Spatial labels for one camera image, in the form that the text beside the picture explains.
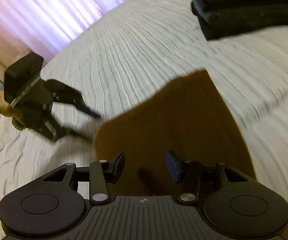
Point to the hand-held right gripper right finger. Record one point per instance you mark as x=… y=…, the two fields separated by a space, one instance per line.
x=174 y=166

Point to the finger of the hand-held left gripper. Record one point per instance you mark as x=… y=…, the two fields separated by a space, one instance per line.
x=69 y=96
x=64 y=131

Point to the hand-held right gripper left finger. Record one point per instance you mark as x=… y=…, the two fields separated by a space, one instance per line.
x=119 y=166

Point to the brown garment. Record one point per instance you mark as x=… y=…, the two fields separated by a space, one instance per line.
x=184 y=120

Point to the stack of folded dark clothes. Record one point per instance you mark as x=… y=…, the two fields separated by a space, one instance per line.
x=234 y=12

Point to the person's left hand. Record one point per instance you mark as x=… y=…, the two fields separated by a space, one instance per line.
x=5 y=106

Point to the sheer white curtain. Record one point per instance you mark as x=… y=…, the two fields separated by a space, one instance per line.
x=46 y=10

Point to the grey striped bedspread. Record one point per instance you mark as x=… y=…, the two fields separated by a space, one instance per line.
x=146 y=42

